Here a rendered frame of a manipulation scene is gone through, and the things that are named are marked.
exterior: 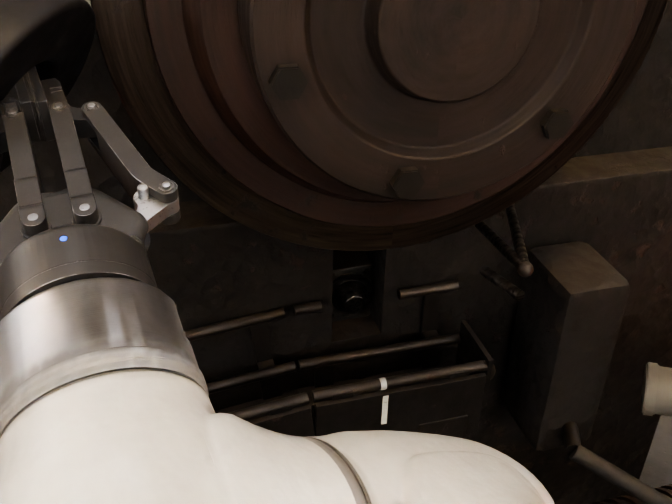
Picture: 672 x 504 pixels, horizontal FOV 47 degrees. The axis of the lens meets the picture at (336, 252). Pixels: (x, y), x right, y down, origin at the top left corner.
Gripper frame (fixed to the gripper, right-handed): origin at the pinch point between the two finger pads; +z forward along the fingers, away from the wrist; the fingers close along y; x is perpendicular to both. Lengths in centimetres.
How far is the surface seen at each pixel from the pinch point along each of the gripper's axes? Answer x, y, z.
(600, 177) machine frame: -25, 56, 3
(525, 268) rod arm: -16.2, 34.5, -12.1
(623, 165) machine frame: -25, 61, 4
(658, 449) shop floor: -117, 108, 2
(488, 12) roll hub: 4.6, 29.1, -5.9
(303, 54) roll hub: 2.4, 16.8, -4.3
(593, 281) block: -29, 50, -7
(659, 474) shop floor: -115, 103, -3
